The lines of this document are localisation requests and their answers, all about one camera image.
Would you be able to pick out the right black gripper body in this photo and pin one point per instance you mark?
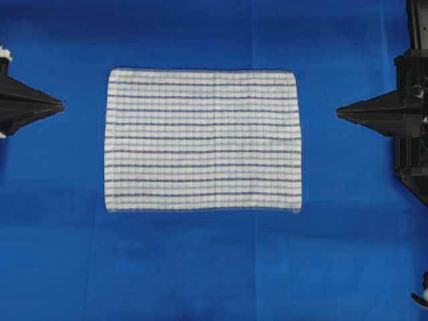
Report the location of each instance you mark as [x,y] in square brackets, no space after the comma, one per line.
[411,146]

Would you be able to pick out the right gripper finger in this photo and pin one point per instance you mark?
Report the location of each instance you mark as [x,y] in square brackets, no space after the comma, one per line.
[388,102]
[386,127]

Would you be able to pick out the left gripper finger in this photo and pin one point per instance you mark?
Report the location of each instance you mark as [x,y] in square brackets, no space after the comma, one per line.
[11,123]
[13,90]

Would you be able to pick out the blue white striped towel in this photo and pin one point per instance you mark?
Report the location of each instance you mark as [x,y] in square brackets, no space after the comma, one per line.
[202,139]

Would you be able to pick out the blue table cloth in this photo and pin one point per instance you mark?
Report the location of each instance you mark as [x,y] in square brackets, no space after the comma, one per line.
[356,250]

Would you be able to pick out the black white clip bottom right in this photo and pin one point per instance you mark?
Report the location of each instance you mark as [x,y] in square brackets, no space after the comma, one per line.
[422,300]

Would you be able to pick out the black frame at right edge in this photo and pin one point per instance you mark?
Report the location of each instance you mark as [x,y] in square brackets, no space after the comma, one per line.
[417,23]

